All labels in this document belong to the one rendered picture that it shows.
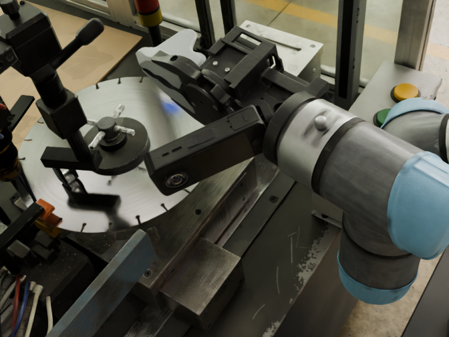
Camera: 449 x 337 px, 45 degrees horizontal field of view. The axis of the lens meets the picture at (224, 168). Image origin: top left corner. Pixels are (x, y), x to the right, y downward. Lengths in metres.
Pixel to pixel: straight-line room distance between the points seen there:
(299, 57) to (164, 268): 0.47
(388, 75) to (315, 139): 0.60
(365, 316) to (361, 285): 1.21
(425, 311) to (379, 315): 0.82
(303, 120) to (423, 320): 0.54
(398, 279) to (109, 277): 0.35
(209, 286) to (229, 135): 0.43
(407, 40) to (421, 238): 0.65
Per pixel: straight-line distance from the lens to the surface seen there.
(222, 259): 0.89
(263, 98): 0.51
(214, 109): 0.52
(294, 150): 0.46
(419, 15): 1.00
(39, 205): 0.83
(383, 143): 0.45
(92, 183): 0.86
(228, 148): 0.49
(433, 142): 0.58
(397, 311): 1.76
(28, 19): 0.66
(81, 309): 0.70
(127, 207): 0.82
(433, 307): 0.95
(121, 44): 1.44
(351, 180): 0.44
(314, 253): 0.97
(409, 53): 1.05
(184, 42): 0.58
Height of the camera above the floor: 1.58
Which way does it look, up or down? 50 degrees down
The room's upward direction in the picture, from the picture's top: 11 degrees counter-clockwise
